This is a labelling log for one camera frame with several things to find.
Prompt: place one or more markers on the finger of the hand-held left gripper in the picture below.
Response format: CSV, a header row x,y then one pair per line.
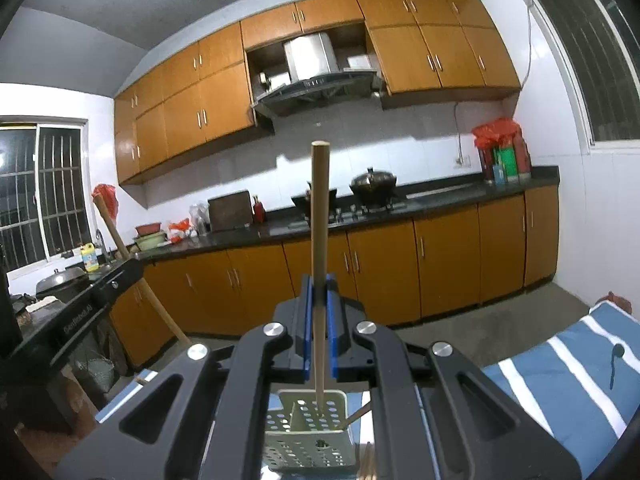
x,y
120,277

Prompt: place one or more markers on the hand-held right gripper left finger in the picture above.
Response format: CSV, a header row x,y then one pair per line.
x,y
307,330

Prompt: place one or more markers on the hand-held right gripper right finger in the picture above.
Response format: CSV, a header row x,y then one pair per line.
x,y
333,330

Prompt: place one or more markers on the long wooden chopstick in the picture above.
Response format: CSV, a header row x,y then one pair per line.
x,y
363,469
319,210
352,417
150,290

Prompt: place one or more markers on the green perforated utensil holder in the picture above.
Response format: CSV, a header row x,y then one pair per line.
x,y
305,447

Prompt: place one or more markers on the yellow detergent bottle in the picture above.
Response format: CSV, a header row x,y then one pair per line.
x,y
90,259

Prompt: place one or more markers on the metal faucet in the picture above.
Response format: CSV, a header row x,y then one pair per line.
x,y
100,240

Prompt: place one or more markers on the green basin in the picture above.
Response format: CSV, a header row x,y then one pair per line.
x,y
149,241

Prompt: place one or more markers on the large lidded metal pan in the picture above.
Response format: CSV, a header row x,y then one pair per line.
x,y
60,280

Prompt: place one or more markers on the red basin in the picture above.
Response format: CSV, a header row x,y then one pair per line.
x,y
148,229

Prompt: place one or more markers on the small red plastic bag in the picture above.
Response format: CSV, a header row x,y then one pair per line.
x,y
180,230

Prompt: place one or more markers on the hanging red plastic bag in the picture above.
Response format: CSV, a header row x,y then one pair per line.
x,y
107,200

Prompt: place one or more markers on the clear plastic bag with jars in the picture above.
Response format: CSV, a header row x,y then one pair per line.
x,y
199,220

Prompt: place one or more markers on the gas stove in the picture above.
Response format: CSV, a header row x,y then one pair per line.
x,y
370,211

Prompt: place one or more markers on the red bottle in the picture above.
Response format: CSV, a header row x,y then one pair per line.
x,y
259,211

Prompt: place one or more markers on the dark wooden cutting board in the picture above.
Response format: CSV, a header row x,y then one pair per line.
x,y
230,211

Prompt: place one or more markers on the black wok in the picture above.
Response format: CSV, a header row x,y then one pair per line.
x,y
300,201

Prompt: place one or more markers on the wooden base cabinets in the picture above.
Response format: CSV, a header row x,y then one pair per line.
x,y
450,260

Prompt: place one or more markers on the dark pot with lid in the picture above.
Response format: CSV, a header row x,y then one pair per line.
x,y
374,185

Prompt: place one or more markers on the dark stone countertop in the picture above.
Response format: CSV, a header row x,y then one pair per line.
x,y
440,194

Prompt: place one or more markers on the steel range hood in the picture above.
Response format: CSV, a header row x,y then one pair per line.
x,y
310,90

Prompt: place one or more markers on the blue white striped tablecloth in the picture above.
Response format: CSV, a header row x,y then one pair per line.
x,y
575,375

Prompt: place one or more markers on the red bag over boxes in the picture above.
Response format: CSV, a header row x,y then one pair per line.
x,y
500,140

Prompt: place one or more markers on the barred window with white frame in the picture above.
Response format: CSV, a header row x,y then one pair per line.
x,y
55,190

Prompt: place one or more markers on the wooden wall cabinets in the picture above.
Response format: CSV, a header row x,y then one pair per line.
x,y
200,105

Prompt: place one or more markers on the large window with white frame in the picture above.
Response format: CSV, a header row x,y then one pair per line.
x,y
595,50

